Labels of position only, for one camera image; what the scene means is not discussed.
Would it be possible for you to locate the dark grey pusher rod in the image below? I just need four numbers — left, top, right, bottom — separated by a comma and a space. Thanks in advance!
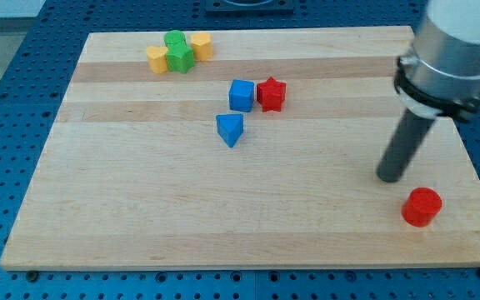
376, 109, 435, 183

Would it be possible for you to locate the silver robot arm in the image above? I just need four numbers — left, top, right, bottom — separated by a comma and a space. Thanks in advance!
376, 0, 480, 183

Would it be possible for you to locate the blue triangle block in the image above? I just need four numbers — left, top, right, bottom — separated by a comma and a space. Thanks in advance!
216, 114, 244, 148

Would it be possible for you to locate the red cylinder block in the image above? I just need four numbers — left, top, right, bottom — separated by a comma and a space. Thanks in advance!
401, 187, 443, 228

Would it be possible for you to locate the red star block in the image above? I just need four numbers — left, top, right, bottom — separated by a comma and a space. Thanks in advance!
257, 77, 287, 113

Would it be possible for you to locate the wooden board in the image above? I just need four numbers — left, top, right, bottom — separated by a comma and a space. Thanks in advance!
0, 26, 480, 271

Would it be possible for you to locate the blue cube block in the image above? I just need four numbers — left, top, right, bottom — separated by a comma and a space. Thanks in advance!
228, 79, 254, 113

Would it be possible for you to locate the yellow hexagon block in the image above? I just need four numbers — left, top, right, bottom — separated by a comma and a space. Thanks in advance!
190, 32, 213, 61

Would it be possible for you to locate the green star block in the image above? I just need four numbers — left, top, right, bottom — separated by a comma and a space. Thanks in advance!
166, 43, 195, 73

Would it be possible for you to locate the green cylinder block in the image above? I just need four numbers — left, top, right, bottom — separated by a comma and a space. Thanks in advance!
163, 30, 186, 48

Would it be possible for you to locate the yellow heart block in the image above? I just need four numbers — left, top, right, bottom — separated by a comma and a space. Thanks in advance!
146, 46, 169, 74

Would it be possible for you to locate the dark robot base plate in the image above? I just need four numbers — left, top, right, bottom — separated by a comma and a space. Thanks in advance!
203, 0, 295, 13

